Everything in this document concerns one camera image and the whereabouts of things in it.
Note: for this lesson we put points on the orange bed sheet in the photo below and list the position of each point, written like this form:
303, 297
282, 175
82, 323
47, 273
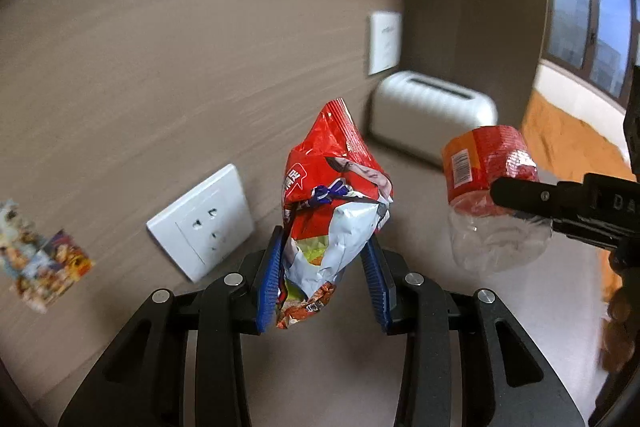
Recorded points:
560, 132

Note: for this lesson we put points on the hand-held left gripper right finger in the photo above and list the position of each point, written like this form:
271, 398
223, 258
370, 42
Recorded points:
376, 289

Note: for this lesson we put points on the person's right hand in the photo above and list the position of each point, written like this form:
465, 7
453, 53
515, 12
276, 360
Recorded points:
620, 324

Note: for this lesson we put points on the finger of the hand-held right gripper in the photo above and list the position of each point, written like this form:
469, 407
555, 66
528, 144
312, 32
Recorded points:
525, 197

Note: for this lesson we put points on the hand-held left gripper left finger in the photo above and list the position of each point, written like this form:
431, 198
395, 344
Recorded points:
270, 279

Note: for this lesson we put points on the cartoon wall sticker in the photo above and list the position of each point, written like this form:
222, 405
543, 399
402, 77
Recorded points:
37, 289
70, 254
15, 232

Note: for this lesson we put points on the plastic bottle with red label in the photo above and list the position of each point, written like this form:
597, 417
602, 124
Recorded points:
475, 162

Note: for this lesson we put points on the white wall socket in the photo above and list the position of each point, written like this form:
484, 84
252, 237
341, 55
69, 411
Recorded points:
385, 42
200, 222

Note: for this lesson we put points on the white ribbed tissue box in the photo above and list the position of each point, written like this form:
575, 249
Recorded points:
425, 117

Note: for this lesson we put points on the dark framed window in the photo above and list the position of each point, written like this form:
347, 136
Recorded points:
575, 22

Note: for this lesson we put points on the red snack bag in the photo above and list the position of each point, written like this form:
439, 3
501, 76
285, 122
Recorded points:
330, 167

